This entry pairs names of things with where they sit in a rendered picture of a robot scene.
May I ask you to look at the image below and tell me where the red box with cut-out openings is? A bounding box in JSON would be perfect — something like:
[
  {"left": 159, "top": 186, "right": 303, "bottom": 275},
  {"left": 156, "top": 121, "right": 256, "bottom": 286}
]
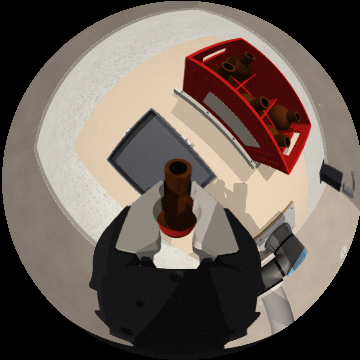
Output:
[{"left": 183, "top": 38, "right": 312, "bottom": 175}]

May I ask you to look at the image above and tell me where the brown bottle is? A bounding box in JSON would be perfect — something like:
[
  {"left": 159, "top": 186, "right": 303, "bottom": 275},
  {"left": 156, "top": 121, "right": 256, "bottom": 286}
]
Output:
[
  {"left": 267, "top": 104, "right": 300, "bottom": 130},
  {"left": 224, "top": 52, "right": 255, "bottom": 84},
  {"left": 157, "top": 159, "right": 197, "bottom": 238},
  {"left": 210, "top": 61, "right": 235, "bottom": 87},
  {"left": 241, "top": 93, "right": 270, "bottom": 117},
  {"left": 266, "top": 124, "right": 291, "bottom": 148}
]

